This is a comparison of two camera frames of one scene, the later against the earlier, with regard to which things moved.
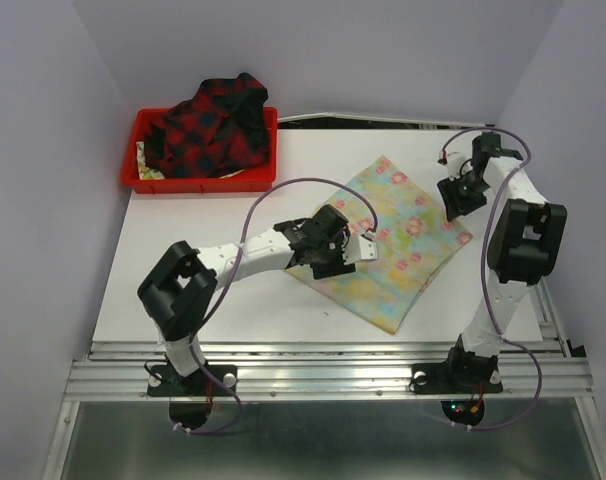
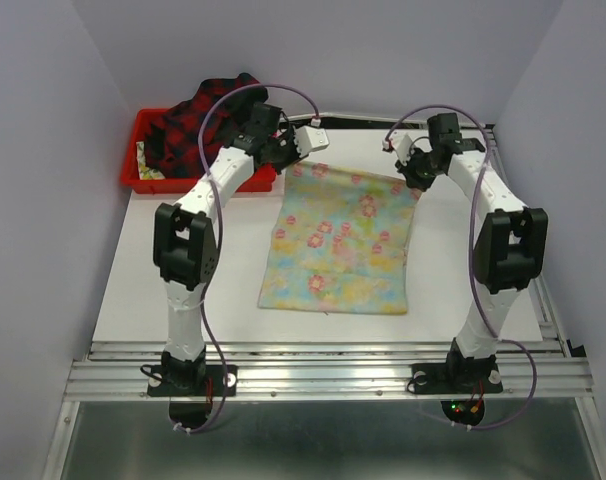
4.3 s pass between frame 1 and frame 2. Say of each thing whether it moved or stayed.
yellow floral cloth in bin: stayed
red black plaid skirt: stayed
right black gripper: moved
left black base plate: stayed
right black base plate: stayed
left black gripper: moved
